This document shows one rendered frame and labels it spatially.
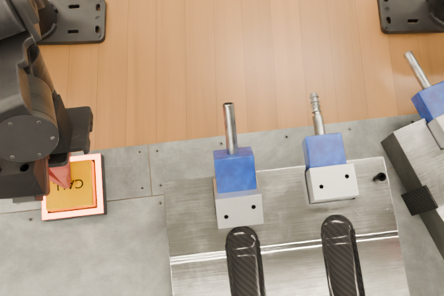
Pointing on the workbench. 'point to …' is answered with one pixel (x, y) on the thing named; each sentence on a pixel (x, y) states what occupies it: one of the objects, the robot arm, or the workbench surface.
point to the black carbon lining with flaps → (346, 244)
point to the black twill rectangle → (419, 200)
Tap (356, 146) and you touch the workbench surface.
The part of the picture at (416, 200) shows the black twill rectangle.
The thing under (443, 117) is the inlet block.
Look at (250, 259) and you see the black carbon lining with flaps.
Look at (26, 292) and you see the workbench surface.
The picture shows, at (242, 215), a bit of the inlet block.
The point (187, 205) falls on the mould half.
